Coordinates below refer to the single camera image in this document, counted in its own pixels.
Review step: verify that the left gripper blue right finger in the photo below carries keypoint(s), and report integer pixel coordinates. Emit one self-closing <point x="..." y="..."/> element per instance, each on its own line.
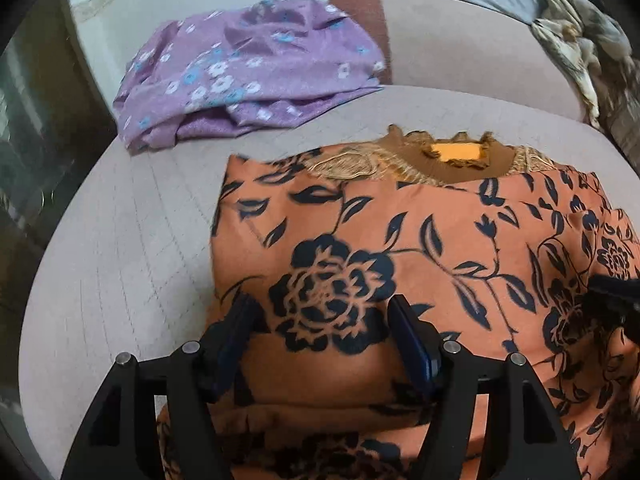
<point x="524" y="437"/>

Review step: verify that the orange black floral blouse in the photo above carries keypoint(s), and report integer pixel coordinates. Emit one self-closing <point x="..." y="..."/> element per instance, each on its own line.
<point x="497" y="259"/>

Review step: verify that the cream brown floral blanket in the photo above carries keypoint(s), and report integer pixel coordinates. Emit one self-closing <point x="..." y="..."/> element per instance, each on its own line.
<point x="591" y="49"/>

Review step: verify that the purple floral garment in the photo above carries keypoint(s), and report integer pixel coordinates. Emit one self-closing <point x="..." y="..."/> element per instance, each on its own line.
<point x="221" y="74"/>

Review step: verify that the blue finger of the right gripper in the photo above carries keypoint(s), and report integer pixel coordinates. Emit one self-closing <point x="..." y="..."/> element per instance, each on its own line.
<point x="614" y="302"/>

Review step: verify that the pink sofa bolster cushion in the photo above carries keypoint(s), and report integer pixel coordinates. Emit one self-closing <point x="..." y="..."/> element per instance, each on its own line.
<point x="459" y="46"/>

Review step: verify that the wooden glass door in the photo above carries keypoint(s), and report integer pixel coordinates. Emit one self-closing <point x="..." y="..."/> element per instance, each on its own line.
<point x="54" y="127"/>

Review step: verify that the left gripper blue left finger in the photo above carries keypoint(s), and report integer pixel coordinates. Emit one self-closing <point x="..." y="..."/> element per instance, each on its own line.
<point x="117" y="438"/>

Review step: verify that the pink quilted mattress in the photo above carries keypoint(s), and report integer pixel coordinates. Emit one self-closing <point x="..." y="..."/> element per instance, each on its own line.
<point x="128" y="269"/>

